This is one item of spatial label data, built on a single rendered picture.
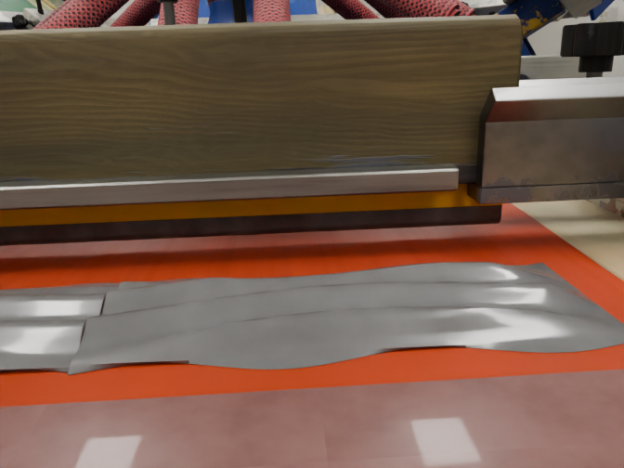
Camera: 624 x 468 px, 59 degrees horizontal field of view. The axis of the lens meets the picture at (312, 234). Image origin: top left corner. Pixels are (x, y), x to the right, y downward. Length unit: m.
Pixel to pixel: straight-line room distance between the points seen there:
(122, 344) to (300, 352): 0.06
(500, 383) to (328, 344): 0.05
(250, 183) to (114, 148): 0.06
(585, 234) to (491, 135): 0.08
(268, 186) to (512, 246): 0.12
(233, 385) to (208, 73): 0.14
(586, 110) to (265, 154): 0.14
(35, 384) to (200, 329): 0.05
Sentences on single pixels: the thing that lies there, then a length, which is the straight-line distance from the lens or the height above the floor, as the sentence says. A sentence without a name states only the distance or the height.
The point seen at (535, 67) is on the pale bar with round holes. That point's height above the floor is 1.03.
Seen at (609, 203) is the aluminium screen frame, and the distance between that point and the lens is 0.36.
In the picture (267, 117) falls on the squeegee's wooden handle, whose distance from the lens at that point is 0.25.
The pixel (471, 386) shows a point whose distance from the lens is 0.16.
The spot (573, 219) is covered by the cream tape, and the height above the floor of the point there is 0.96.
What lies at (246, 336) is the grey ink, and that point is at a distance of 0.18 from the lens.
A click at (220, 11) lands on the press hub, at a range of 1.07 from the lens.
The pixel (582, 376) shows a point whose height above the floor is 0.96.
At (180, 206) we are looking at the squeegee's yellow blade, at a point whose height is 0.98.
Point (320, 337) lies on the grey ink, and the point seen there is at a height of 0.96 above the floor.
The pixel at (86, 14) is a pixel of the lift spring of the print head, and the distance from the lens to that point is 0.93.
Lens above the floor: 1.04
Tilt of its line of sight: 18 degrees down
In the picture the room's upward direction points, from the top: 2 degrees counter-clockwise
